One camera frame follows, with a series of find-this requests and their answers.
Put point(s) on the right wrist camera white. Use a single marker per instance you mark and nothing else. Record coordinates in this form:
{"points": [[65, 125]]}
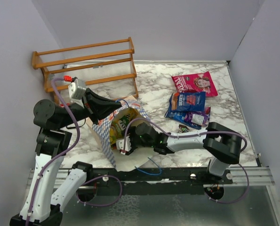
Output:
{"points": [[124, 146]]}

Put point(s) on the blue Kettle chips bag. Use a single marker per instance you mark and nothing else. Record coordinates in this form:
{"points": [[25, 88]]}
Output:
{"points": [[177, 116]]}

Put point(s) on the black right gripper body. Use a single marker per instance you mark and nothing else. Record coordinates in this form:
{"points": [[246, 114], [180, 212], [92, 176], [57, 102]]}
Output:
{"points": [[136, 142]]}

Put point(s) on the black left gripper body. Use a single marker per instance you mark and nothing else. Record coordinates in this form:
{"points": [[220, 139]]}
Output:
{"points": [[86, 105]]}

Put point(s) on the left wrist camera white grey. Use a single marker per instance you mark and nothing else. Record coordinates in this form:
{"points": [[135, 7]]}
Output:
{"points": [[77, 89]]}

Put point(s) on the wooden tiered shelf rack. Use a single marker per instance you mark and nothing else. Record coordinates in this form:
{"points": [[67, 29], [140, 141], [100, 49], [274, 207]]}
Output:
{"points": [[94, 63]]}

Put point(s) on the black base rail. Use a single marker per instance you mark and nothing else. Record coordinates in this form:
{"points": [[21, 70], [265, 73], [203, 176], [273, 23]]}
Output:
{"points": [[171, 181]]}

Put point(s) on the blue checkered paper bag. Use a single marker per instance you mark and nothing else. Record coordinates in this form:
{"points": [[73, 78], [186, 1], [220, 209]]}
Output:
{"points": [[101, 132]]}

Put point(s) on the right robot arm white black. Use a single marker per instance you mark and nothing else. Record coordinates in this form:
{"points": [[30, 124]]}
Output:
{"points": [[223, 143]]}

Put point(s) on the blue Burts chips bag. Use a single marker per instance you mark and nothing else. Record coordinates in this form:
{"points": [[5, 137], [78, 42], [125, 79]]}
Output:
{"points": [[186, 102]]}

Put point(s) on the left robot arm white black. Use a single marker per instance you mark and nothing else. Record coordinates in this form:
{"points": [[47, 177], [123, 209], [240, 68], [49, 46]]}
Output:
{"points": [[44, 205]]}

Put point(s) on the small brown chocolate packet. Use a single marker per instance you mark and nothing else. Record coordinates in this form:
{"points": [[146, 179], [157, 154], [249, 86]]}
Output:
{"points": [[183, 129]]}

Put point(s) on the yellow M&M's packet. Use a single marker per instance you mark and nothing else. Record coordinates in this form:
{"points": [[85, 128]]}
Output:
{"points": [[124, 121]]}

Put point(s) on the green yellow snack packet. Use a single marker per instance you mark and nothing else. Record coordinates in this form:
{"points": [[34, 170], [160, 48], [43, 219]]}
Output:
{"points": [[115, 134]]}

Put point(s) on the pink Real crisps bag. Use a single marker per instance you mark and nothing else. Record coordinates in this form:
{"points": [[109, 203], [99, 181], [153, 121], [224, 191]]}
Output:
{"points": [[200, 82]]}

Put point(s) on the purple snack packet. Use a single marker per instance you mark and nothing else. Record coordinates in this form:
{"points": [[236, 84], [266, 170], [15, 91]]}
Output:
{"points": [[197, 120]]}

